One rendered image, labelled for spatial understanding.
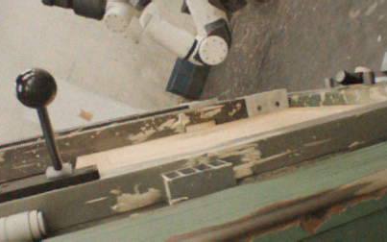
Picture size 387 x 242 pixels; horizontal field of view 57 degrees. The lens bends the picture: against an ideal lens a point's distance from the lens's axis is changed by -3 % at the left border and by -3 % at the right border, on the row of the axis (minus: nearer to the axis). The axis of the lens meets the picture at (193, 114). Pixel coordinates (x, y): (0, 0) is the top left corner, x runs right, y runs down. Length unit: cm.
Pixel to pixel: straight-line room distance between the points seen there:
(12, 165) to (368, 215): 79
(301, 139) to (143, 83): 566
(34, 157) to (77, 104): 377
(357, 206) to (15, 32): 608
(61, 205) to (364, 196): 29
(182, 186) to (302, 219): 21
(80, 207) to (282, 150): 24
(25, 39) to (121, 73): 153
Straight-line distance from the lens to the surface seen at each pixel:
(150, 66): 609
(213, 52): 99
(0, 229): 38
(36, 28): 614
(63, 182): 39
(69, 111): 466
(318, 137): 48
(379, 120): 54
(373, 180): 19
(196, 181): 37
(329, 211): 18
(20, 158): 89
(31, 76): 35
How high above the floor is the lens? 139
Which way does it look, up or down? 16 degrees down
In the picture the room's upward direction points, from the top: 69 degrees counter-clockwise
